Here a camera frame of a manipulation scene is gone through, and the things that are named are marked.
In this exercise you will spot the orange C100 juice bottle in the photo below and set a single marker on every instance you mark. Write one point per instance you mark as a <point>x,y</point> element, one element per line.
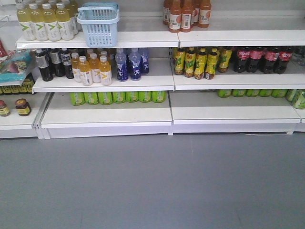
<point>175,16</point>
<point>204,13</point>
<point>187,12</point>

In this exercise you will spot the plastic cola bottle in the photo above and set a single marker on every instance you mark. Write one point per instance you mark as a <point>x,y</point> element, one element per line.
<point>243,54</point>
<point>255,56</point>
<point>270,59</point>
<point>283,59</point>

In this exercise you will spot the pale yellow drink bottle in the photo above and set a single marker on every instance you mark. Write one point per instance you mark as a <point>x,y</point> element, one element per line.
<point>24,19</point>
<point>50,21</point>
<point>37,20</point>
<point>64,22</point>

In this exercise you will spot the blue sports drink bottle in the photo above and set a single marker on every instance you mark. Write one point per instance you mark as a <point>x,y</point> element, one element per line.
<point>121,62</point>
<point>144,60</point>
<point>135,60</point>

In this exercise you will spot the teal snack bag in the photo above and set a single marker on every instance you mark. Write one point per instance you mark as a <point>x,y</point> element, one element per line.
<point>16,68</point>

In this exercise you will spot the orange vitamin drink bottle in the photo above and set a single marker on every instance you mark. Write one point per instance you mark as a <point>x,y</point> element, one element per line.
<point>105,71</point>
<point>95,70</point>
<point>75,66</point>
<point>85,71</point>

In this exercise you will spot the white metal shelf unit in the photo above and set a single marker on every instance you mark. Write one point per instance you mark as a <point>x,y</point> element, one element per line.
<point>184,110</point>

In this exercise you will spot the yellow lemon tea bottle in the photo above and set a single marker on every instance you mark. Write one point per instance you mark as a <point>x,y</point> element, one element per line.
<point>189,62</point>
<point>225,56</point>
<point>179,59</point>
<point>201,60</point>
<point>211,64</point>

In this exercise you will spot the red lidded sauce jar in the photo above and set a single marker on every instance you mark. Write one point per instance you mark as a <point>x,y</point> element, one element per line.
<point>4,110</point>
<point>23,107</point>

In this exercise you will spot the dark drink bottle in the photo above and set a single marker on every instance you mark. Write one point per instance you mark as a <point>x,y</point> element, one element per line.
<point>57,63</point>
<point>43,63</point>
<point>66,61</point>

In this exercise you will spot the light blue plastic basket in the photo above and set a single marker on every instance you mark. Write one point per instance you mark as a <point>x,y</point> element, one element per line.
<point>99,21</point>

